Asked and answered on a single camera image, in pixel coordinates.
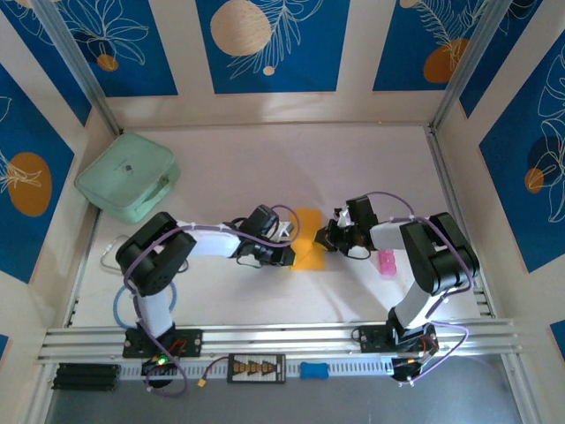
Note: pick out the black ribbed box stack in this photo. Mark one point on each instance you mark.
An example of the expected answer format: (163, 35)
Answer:
(86, 376)

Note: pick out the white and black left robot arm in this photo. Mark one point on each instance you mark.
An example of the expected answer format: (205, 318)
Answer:
(212, 243)

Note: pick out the black power distribution board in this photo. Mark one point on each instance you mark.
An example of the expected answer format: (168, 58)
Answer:
(256, 368)

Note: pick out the blue sponge block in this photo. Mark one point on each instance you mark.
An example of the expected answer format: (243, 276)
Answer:
(314, 370)

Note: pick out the aluminium frame post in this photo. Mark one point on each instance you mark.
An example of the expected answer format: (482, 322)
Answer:
(75, 57)
(469, 57)

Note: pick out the pink plastic box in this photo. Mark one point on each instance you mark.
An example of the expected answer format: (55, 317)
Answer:
(387, 264)

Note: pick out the aluminium side rail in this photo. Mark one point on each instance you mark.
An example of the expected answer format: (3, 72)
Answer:
(443, 176)
(83, 265)

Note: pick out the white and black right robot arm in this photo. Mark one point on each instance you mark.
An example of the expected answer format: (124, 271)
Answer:
(384, 236)

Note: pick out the mint green zip case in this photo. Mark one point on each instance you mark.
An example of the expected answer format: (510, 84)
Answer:
(123, 176)

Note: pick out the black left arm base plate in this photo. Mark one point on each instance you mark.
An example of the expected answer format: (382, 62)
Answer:
(192, 342)

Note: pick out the aluminium mounting rail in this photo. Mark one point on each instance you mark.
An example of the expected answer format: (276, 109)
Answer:
(287, 338)

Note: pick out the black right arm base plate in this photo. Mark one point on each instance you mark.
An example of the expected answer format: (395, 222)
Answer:
(371, 340)

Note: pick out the yellow cloth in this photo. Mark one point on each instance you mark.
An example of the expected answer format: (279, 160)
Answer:
(309, 221)

